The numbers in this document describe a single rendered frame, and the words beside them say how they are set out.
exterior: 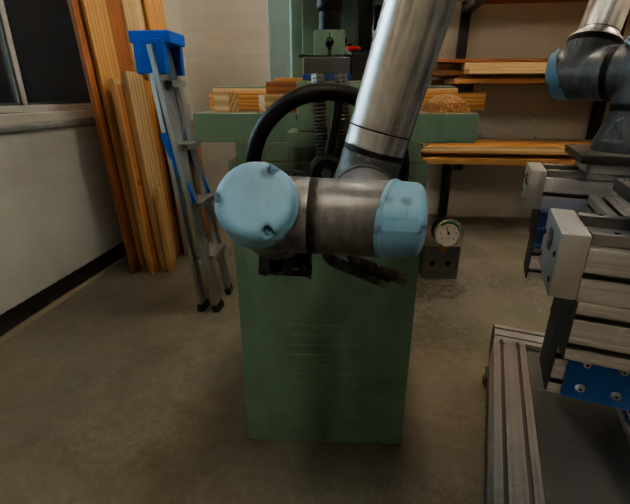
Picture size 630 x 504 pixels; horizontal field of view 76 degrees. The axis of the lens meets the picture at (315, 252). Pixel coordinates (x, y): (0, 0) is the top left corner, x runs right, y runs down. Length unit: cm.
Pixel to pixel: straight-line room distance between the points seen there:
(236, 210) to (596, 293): 47
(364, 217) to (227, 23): 325
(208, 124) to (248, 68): 257
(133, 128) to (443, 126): 171
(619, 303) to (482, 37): 295
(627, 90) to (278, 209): 90
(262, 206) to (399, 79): 21
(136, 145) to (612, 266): 209
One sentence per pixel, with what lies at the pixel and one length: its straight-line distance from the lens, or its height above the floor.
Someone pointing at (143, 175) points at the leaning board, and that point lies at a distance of 233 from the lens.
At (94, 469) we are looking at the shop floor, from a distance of 137.
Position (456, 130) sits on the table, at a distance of 94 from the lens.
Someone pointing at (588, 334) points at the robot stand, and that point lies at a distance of 66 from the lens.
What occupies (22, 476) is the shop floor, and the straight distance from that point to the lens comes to 144.
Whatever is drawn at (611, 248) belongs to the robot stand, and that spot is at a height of 76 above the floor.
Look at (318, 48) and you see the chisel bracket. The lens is 102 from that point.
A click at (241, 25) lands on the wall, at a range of 352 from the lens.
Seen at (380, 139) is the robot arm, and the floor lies 89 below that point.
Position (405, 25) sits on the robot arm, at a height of 100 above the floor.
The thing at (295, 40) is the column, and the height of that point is 107.
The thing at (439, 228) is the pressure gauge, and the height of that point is 67.
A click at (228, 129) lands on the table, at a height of 87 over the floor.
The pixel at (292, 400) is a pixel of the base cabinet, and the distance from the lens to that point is 119.
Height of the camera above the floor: 94
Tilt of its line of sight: 21 degrees down
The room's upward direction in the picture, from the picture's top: straight up
